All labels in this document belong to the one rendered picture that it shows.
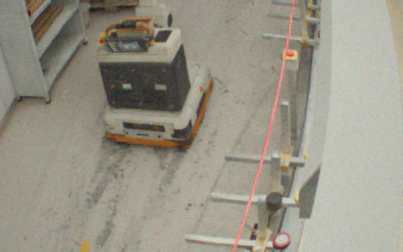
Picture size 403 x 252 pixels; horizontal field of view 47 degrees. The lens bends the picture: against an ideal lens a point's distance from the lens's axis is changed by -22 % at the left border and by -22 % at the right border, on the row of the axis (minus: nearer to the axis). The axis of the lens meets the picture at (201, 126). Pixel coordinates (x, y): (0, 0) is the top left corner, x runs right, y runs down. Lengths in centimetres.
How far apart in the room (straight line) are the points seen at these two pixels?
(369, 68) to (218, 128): 355
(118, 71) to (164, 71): 32
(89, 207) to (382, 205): 340
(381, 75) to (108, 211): 326
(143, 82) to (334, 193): 328
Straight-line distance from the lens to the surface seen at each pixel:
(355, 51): 45
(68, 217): 366
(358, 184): 34
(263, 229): 218
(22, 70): 455
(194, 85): 388
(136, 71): 354
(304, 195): 49
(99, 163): 392
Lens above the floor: 272
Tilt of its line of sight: 43 degrees down
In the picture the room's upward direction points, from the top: 10 degrees counter-clockwise
